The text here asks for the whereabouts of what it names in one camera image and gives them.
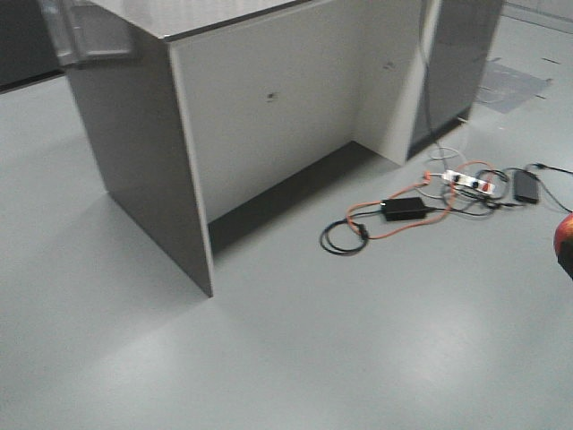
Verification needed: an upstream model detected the red yellow apple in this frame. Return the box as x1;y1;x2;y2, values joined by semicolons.
553;213;572;264

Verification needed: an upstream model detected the black power adapter brick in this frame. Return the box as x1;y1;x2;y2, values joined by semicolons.
381;197;428;221

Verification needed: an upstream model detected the white power strip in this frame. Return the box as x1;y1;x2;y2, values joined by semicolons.
440;170;495;196

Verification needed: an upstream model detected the black laptop power brick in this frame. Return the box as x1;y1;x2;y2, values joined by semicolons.
513;170;539;204

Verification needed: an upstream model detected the dark grey cabinet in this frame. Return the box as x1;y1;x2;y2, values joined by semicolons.
406;1;503;159

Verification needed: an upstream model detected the orange cable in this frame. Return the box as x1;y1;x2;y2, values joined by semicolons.
345;159;496;240

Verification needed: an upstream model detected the white cable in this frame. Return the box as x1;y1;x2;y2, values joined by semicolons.
418;0;466;163

